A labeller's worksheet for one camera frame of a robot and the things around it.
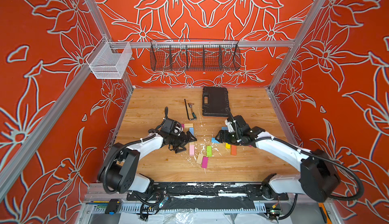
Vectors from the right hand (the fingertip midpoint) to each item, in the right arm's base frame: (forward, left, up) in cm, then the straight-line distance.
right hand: (219, 136), depth 84 cm
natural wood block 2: (-10, +11, -7) cm, 17 cm away
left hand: (-3, +15, -2) cm, 16 cm away
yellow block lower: (-3, -5, -6) cm, 8 cm away
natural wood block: (+12, +18, -8) cm, 23 cm away
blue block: (+7, +16, -6) cm, 19 cm away
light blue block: (-2, +3, -1) cm, 4 cm away
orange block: (-4, -9, -9) cm, 13 cm away
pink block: (-6, +16, -6) cm, 18 cm away
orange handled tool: (-34, -46, -8) cm, 58 cm away
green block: (-6, +6, -7) cm, 11 cm away
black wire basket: (+50, +18, +22) cm, 57 cm away
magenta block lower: (-12, +8, -9) cm, 17 cm away
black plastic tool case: (+29, 0, -4) cm, 30 cm away
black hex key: (+17, +14, -7) cm, 23 cm away
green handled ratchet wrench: (+19, +15, -7) cm, 25 cm away
